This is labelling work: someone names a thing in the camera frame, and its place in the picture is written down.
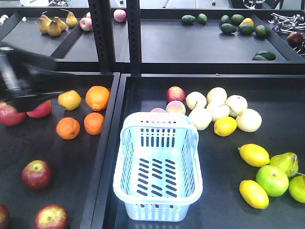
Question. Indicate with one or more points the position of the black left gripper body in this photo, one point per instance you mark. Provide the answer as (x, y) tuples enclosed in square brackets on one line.
[(27, 79)]

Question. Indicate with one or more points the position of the dark red apple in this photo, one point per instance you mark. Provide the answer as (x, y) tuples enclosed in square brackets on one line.
[(37, 175)]

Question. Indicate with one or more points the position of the light blue plastic basket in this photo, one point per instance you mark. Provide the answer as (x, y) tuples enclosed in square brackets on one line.
[(158, 173)]

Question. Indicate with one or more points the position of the pink red apple right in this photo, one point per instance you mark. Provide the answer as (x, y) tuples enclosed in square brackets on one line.
[(41, 111)]

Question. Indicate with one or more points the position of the pink red apple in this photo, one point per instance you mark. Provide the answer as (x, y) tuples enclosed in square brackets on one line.
[(9, 116), (41, 111)]

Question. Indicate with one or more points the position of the pink red apple left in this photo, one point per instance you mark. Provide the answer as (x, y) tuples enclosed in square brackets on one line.
[(9, 116)]

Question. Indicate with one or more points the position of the yellow orange citrus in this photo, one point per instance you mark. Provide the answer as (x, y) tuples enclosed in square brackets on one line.
[(70, 100)]

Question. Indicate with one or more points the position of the brown yellow pears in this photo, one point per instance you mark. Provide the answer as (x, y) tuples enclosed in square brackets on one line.
[(56, 26)]

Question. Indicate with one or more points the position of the small orange lower left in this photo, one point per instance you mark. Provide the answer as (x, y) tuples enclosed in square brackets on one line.
[(68, 128)]

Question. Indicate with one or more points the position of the small orange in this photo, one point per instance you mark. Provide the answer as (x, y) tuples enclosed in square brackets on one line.
[(68, 128), (93, 123)]

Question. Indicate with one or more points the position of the large orange right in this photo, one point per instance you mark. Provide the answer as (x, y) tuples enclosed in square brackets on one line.
[(97, 98)]

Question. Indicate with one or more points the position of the small orange lower right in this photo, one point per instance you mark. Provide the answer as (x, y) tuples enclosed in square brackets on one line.
[(93, 123)]

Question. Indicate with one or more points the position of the black upright posts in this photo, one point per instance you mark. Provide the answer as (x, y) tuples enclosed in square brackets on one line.
[(118, 45)]

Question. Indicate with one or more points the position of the peach left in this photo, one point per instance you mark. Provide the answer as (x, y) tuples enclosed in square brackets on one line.
[(160, 110)]

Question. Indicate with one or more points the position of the peach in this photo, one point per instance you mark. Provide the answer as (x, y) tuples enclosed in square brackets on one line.
[(176, 107), (160, 110)]

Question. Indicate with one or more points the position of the red yellow apple left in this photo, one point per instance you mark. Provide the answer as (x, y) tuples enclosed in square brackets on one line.
[(51, 216)]

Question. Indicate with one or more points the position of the red yellow apple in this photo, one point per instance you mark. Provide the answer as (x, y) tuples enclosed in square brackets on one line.
[(4, 216), (51, 216)]

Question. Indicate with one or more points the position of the red yellow apple right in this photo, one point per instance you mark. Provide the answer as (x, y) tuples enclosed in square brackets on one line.
[(4, 216)]

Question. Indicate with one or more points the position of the red apple right tray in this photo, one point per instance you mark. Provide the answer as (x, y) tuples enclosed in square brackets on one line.
[(175, 93)]

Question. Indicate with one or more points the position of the peach right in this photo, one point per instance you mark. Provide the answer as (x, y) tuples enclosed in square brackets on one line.
[(176, 107)]

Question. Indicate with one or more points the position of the white round pears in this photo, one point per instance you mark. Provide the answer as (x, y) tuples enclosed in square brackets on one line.
[(217, 105)]

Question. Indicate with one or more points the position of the yellow lemon upper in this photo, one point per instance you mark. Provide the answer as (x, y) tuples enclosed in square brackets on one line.
[(224, 126)]

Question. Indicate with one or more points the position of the yellow lemon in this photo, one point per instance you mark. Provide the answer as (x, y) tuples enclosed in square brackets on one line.
[(254, 194), (224, 126), (254, 155)]

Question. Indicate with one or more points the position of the black wooden produce stand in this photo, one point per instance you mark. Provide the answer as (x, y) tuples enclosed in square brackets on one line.
[(197, 58)]

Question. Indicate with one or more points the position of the yellow lemon middle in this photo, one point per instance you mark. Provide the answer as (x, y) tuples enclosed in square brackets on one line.
[(254, 155)]

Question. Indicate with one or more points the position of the green avocados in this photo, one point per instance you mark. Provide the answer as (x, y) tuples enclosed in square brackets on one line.
[(237, 23)]

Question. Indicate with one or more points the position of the yellow lemon lower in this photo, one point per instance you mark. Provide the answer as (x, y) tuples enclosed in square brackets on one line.
[(254, 194)]

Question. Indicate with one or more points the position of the green apple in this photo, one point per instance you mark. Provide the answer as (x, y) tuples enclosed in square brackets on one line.
[(273, 180)]

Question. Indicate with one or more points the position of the yellow green pear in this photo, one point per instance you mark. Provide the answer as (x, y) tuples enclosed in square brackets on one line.
[(288, 162)]

